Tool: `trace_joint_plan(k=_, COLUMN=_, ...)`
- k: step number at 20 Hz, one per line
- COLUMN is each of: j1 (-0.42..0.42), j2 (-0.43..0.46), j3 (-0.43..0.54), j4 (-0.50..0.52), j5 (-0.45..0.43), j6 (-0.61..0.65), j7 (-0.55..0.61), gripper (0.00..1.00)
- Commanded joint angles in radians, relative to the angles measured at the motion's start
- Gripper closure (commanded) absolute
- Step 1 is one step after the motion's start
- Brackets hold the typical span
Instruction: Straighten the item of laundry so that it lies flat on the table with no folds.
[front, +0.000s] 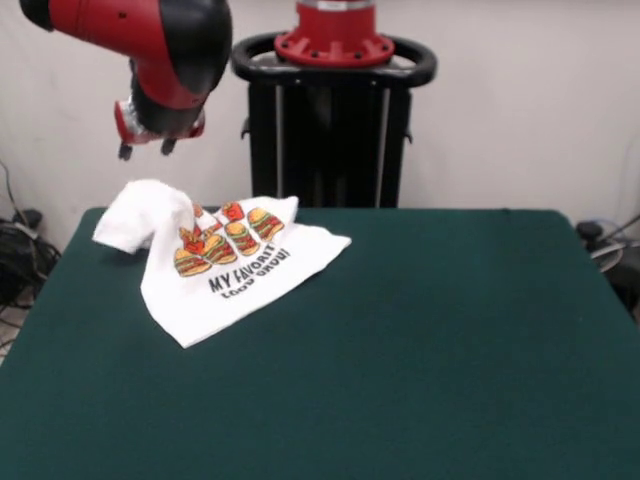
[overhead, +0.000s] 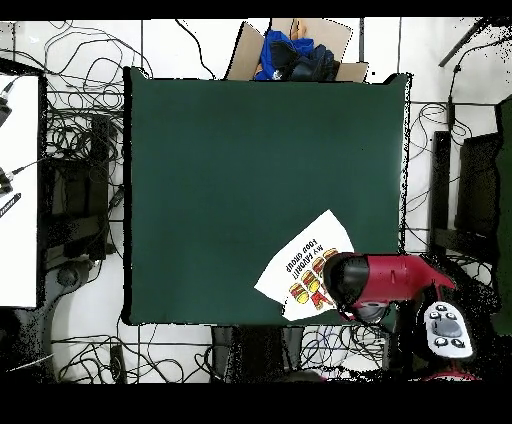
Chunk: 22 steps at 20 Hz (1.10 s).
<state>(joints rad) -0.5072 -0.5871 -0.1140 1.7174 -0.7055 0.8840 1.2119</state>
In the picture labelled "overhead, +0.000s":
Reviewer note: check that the white printed t-shirt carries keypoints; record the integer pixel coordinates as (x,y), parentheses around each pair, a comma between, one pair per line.
(288,272)

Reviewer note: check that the black metal stand base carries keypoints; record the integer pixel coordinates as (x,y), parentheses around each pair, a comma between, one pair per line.
(98,160)
(476,180)

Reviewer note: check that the blue garment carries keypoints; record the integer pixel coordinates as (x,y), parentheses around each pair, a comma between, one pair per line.
(276,38)

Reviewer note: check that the dark navy garment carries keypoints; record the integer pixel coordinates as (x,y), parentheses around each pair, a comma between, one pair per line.
(316,64)

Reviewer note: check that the black camera device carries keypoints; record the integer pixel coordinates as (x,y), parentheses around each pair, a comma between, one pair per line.
(3,112)
(4,184)

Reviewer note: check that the dark metal rod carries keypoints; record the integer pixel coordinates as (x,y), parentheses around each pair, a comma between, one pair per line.
(460,44)

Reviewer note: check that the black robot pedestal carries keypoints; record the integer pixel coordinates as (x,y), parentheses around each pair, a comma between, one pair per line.
(224,352)

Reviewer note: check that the black label strip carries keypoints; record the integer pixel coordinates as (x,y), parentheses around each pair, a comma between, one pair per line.
(10,204)

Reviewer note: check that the grey pedestal leg with caster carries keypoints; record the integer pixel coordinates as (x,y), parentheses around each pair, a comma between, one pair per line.
(66,276)

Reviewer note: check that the dark green table cloth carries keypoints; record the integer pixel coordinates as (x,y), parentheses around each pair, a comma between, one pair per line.
(200,140)

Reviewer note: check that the white side table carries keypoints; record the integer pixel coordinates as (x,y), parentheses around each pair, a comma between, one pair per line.
(20,240)

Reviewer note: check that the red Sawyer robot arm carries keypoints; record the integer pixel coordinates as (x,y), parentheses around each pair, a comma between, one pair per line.
(392,276)

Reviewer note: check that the black power strip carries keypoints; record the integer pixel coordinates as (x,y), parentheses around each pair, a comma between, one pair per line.
(118,362)

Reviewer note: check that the brown cardboard box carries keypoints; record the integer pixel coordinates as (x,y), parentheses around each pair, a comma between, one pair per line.
(244,60)

